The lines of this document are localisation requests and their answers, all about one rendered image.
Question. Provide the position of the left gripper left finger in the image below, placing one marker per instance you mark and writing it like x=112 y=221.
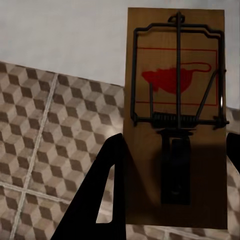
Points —
x=79 y=221

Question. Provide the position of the mousetrap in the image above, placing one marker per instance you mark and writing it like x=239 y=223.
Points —
x=174 y=120

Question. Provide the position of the furniture sink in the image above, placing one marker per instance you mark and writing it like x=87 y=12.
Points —
x=88 y=38

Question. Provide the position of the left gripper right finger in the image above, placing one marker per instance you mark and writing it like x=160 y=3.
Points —
x=233 y=149

